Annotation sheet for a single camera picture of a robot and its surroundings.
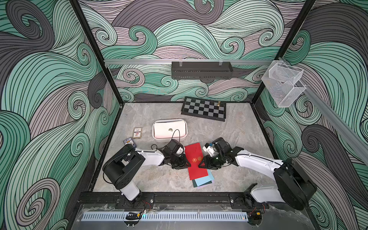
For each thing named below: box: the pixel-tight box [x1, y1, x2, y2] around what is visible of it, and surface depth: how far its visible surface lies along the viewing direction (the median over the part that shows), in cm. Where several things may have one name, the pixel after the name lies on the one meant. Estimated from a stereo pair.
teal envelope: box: [194, 169, 215, 187], surface depth 81 cm
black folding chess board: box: [181, 96, 227, 122], surface depth 113 cm
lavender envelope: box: [196, 181, 215, 190], surface depth 80 cm
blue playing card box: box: [122, 137, 138, 149], surface depth 97 cm
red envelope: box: [184, 142, 209, 181], surface depth 87 cm
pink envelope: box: [153, 120, 186, 138], surface depth 100 cm
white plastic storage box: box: [151, 118, 188, 141], surface depth 100 cm
